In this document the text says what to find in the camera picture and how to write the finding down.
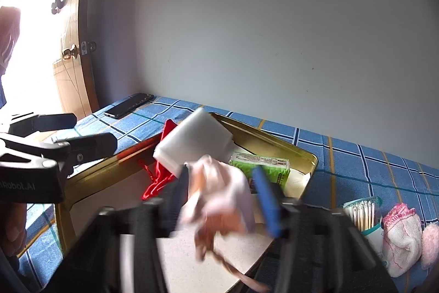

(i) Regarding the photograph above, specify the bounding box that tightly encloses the pale pink satin pouch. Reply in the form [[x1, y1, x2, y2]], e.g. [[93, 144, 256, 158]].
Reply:
[[180, 154, 272, 292]]

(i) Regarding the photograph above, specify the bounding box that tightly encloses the blue plaid bed sheet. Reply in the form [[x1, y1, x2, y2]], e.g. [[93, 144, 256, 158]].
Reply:
[[17, 94, 439, 293]]

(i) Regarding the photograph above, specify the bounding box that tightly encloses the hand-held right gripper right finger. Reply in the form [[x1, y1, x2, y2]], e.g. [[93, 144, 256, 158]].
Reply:
[[251, 165, 400, 293]]

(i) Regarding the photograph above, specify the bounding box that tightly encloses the brass door knob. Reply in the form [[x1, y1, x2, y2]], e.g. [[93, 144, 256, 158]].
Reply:
[[62, 44, 79, 61]]

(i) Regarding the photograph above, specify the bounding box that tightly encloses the black smartphone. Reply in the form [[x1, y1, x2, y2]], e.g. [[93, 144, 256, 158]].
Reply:
[[104, 93, 155, 119]]

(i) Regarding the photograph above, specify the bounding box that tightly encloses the gold tin box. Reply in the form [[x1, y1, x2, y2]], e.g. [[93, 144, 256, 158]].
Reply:
[[55, 112, 319, 293]]

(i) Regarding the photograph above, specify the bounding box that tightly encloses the green tissue packet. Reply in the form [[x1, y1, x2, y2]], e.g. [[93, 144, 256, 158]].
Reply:
[[228, 150, 292, 193]]

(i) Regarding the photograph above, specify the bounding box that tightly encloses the white sponge block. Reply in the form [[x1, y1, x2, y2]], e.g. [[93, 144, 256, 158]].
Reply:
[[153, 107, 234, 177]]

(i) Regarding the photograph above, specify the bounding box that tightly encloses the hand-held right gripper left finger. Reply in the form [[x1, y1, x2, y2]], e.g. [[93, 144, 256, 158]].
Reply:
[[65, 165, 191, 293]]

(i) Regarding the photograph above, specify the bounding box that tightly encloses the red drawstring pouch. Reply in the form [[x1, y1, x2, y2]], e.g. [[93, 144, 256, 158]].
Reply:
[[137, 119, 179, 201]]

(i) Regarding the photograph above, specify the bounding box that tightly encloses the person's left hand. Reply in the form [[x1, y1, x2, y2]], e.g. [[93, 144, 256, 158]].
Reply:
[[0, 204, 28, 259]]

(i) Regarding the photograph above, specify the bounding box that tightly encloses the cotton swab pack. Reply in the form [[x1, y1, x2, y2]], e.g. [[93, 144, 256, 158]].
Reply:
[[343, 196, 389, 267]]

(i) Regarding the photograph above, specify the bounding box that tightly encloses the pink and white sock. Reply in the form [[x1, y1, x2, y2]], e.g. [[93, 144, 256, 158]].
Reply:
[[381, 203, 423, 278]]

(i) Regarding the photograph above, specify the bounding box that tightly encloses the wooden door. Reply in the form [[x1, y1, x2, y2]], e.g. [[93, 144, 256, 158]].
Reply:
[[51, 0, 101, 119]]

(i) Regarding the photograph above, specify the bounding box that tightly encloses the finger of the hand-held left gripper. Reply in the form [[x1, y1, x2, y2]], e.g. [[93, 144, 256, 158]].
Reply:
[[0, 132, 117, 177], [7, 112, 77, 136]]

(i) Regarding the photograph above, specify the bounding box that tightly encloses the pink fluffy ball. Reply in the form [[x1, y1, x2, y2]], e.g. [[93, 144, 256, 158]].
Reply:
[[420, 224, 439, 270]]

